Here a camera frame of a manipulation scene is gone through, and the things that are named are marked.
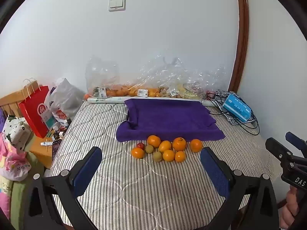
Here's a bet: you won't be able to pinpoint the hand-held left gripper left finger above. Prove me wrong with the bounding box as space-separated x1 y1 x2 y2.
24 146 103 230

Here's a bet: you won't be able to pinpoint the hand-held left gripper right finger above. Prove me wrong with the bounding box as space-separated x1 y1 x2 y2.
200 147 280 230

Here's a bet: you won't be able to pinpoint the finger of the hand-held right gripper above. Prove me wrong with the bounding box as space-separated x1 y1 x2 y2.
265 137 293 164
285 132 307 152

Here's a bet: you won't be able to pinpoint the purple towel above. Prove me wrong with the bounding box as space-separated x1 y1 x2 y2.
116 98 226 142

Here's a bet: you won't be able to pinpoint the person's right hand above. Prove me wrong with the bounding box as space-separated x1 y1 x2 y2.
280 192 300 229

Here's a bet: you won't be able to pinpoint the striped quilted mattress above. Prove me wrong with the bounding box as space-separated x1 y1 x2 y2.
48 99 283 230

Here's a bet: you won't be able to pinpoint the black phone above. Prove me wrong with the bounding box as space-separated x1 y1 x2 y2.
51 139 63 160

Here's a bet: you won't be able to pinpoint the cluster of small bottles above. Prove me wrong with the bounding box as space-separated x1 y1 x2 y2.
47 122 72 140

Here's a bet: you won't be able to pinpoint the wooden nightstand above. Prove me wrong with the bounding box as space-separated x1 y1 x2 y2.
29 127 65 170

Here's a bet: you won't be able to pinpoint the blue box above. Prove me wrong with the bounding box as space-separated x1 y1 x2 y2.
222 93 252 122

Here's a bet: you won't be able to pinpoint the red white plastic bag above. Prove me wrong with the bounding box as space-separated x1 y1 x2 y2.
54 109 70 127

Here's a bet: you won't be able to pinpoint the teal white card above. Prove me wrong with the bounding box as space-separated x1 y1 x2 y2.
43 109 57 130

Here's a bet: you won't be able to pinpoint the green blanket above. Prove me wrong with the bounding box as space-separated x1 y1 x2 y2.
0 152 45 221

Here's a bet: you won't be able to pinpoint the white paper roll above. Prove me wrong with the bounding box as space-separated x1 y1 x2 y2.
87 96 217 107

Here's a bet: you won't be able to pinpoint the pink printed bedding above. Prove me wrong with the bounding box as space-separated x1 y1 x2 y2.
0 132 31 181

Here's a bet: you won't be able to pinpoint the red paper bag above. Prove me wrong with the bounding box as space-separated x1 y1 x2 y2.
18 78 52 139

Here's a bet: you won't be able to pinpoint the spotted white pouch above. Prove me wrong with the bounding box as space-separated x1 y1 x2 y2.
1 115 33 149

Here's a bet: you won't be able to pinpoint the clear bag of yellow fruit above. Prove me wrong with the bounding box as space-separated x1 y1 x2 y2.
165 65 228 99

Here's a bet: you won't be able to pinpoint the wooden headboard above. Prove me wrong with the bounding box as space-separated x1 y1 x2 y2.
0 89 28 118

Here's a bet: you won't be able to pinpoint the clear plastic bag of oranges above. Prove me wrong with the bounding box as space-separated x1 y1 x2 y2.
120 55 185 98

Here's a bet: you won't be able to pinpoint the black cables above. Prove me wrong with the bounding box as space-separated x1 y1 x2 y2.
206 90 261 136

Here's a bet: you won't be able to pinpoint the brown wooden door frame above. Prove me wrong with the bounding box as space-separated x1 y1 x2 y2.
228 0 250 93

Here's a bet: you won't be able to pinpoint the white light switch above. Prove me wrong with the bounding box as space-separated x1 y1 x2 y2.
108 0 126 12

